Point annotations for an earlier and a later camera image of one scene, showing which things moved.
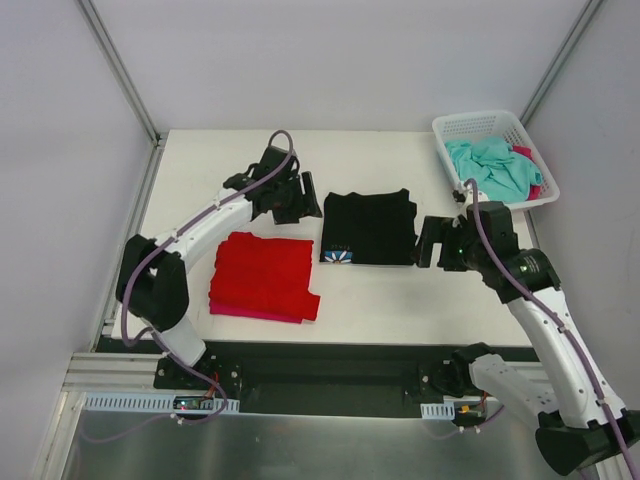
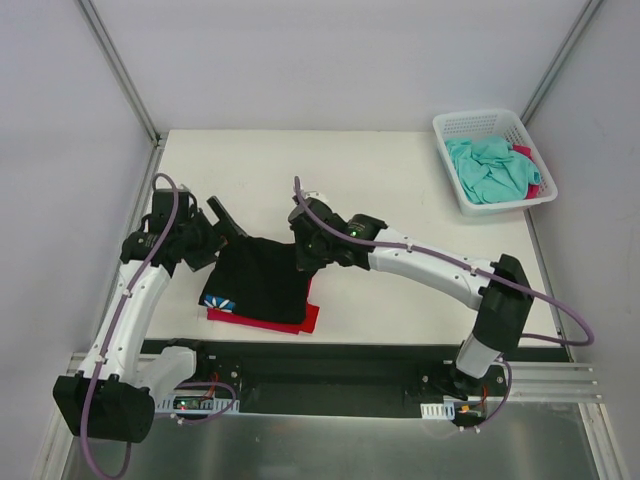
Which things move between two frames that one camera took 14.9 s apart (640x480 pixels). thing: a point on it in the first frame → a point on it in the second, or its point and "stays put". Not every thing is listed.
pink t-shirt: [224, 309] → [308, 325]
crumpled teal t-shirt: [501, 174] stays put
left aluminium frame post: [154, 134] stays put
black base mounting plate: [381, 379] stays put
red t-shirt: [264, 273] → [309, 324]
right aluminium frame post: [588, 12] stays put
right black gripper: [445, 245] → [305, 257]
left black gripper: [292, 201] → [209, 240]
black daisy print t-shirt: [368, 228] → [259, 278]
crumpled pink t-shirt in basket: [535, 191] stays put
